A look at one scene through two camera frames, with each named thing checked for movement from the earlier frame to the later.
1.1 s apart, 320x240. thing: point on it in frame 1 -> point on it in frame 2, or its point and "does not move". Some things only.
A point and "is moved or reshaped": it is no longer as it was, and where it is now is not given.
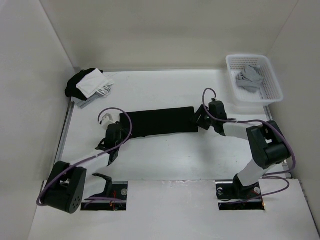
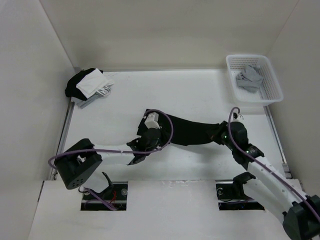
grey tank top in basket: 250,78 does not move
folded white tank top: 96,82 does not move
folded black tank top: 71,89 does not move
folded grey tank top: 82,103 does not move
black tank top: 141,124 is moved or reshaped
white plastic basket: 254,81 does not move
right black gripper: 201,111 -> 222,126
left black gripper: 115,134 -> 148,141
